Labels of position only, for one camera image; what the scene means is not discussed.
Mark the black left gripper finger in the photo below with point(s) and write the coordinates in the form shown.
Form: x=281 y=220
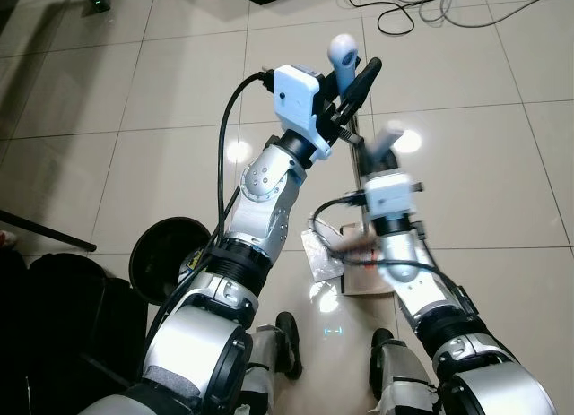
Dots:
x=363 y=83

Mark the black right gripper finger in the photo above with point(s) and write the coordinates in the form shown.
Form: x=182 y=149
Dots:
x=388 y=137

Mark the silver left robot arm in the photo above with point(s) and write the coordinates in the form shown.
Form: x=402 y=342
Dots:
x=260 y=186

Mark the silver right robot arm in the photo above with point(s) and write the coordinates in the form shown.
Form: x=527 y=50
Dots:
x=405 y=272

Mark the clear crumpled plastic wrapper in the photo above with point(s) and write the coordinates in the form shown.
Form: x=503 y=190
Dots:
x=321 y=254

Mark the brown flat cardboard piece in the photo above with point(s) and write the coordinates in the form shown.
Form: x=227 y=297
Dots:
x=359 y=276

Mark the robot right leg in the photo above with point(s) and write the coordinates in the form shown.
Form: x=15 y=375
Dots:
x=399 y=370

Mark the robot leg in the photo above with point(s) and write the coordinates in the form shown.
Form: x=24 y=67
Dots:
x=269 y=352
x=399 y=370

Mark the black round disc base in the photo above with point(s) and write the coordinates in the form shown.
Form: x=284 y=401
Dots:
x=163 y=249

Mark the robot left leg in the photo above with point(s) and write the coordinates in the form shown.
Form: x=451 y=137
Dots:
x=269 y=352

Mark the black slanted pole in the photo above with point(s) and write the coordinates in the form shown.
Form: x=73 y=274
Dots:
x=49 y=231

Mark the black bag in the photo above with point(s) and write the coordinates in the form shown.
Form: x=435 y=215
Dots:
x=63 y=334

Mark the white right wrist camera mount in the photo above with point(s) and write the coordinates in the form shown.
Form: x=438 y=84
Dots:
x=387 y=195

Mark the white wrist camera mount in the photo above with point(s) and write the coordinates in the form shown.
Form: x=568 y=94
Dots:
x=296 y=92
x=387 y=195

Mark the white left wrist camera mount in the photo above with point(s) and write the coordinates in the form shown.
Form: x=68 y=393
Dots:
x=296 y=92

